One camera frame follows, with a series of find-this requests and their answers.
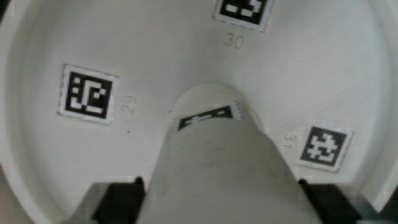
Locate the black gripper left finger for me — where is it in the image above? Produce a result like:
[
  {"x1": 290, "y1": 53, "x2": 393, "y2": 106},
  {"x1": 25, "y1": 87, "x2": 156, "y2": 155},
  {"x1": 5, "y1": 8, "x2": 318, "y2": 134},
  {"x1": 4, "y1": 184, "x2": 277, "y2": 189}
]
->
[{"x1": 92, "y1": 177, "x2": 146, "y2": 224}]

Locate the white round table top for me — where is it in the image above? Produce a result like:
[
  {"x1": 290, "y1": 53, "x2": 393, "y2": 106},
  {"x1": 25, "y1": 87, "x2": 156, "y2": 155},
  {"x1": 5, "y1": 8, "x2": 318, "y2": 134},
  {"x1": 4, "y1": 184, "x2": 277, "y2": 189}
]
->
[{"x1": 0, "y1": 0, "x2": 398, "y2": 224}]

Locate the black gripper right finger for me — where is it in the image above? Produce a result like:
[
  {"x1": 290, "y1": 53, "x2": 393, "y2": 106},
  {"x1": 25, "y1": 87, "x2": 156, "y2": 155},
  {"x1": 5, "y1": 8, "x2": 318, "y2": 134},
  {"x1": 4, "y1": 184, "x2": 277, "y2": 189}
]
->
[{"x1": 299, "y1": 179, "x2": 361, "y2": 224}]

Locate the white cylindrical table leg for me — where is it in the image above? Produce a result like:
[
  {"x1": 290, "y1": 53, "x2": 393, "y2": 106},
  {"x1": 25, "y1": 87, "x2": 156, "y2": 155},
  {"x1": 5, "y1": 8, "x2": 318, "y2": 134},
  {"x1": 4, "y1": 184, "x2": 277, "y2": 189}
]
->
[{"x1": 137, "y1": 84, "x2": 322, "y2": 224}]

